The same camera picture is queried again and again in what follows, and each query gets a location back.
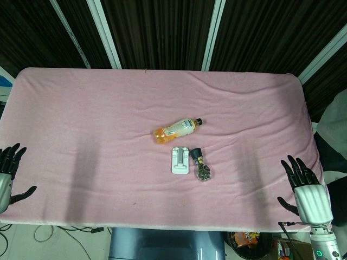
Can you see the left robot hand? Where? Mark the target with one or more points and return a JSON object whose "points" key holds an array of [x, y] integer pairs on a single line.
{"points": [[5, 187]]}

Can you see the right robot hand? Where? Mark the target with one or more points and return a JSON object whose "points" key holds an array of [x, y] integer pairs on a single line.
{"points": [[311, 197]]}

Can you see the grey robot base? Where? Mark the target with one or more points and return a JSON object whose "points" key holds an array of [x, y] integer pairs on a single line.
{"points": [[166, 243]]}

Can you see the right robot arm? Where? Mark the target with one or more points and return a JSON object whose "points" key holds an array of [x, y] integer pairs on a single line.
{"points": [[325, 243]]}

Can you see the glass spice grinder bottle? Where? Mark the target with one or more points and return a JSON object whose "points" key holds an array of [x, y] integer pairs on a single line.
{"points": [[201, 168]]}

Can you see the orange drink plastic bottle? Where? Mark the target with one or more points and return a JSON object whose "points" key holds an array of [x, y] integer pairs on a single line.
{"points": [[176, 130]]}

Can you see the cardboard box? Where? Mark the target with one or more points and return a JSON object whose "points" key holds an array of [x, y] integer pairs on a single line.
{"points": [[294, 249]]}

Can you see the black trash bin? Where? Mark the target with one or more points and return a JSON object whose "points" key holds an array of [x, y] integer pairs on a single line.
{"points": [[248, 245]]}

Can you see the pink tablecloth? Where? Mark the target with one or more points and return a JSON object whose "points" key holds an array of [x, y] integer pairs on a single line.
{"points": [[151, 108]]}

